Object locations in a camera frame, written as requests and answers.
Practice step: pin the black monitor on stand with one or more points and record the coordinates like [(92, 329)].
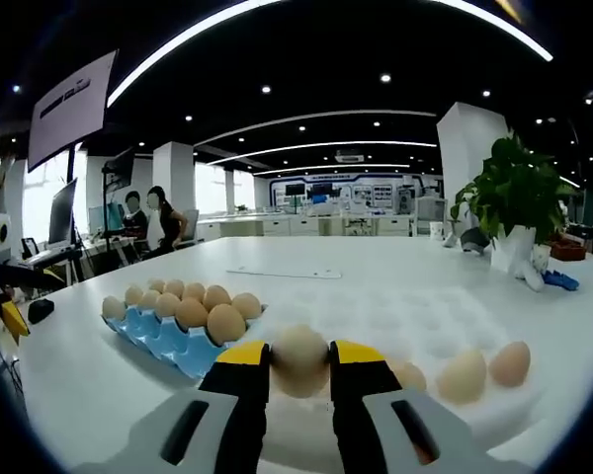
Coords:
[(120, 168)]

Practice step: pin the small blue object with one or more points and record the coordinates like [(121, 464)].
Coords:
[(561, 280)]

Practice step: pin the black pouch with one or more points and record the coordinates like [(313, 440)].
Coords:
[(41, 311)]

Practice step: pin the blue egg tray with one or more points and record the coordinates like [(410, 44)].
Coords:
[(168, 340)]

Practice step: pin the grey mesh office chair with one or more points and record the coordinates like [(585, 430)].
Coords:
[(430, 214)]

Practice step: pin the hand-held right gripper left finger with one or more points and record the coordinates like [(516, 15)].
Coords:
[(242, 419)]

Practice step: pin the blue framed display wall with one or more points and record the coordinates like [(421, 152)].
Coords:
[(356, 192)]

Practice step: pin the small white object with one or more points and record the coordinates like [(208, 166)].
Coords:
[(450, 240)]

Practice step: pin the grey rounded object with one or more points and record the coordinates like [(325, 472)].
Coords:
[(474, 239)]

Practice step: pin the white chair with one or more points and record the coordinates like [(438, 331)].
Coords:
[(190, 227)]

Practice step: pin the white paper cup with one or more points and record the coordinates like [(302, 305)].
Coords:
[(436, 229)]

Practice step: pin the ceiling air conditioner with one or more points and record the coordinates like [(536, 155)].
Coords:
[(349, 156)]

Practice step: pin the white table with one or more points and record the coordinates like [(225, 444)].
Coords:
[(400, 257)]

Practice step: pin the brown box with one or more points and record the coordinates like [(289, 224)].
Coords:
[(567, 250)]

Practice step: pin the cluster of brown eggs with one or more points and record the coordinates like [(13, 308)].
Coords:
[(226, 323)]

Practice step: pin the large hanging display screen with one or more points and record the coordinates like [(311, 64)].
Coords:
[(69, 113)]

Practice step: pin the smooth brown egg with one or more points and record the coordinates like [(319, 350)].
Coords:
[(510, 364), (462, 377), (412, 376), (300, 363)]

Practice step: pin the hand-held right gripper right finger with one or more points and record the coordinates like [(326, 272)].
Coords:
[(356, 419)]

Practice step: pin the white power strip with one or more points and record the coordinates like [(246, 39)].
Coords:
[(286, 273)]

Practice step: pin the white foam egg holder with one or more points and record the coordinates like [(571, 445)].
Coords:
[(400, 316)]

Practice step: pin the black folding table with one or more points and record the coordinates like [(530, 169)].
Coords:
[(54, 254)]

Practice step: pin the white cabinet row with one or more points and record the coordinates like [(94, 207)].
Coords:
[(301, 226)]

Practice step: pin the green potted plant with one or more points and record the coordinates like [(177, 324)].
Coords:
[(519, 197)]

